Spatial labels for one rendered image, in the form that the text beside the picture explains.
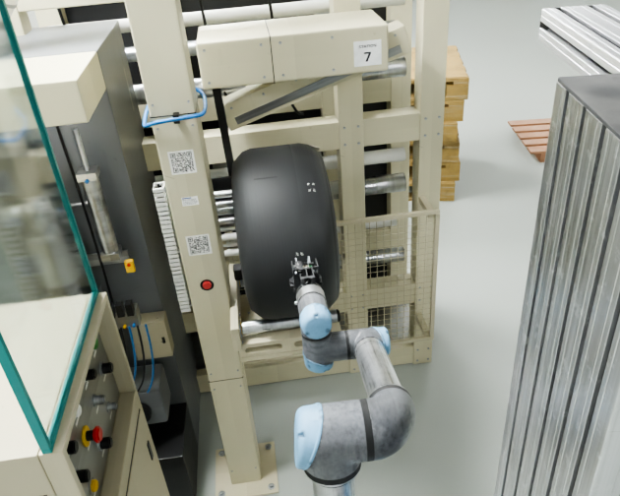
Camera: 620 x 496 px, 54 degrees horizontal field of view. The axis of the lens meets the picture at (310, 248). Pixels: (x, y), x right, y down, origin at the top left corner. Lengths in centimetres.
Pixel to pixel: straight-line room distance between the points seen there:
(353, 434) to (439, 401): 193
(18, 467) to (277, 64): 134
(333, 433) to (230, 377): 121
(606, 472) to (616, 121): 32
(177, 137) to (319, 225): 48
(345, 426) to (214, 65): 126
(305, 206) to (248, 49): 54
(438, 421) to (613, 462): 236
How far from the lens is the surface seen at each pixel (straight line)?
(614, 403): 59
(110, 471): 180
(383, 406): 118
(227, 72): 201
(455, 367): 324
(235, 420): 249
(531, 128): 582
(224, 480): 281
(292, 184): 180
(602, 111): 59
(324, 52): 202
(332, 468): 119
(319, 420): 116
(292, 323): 208
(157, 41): 173
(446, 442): 291
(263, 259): 177
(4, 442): 145
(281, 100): 219
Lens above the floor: 223
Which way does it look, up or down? 32 degrees down
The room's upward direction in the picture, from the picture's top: 5 degrees counter-clockwise
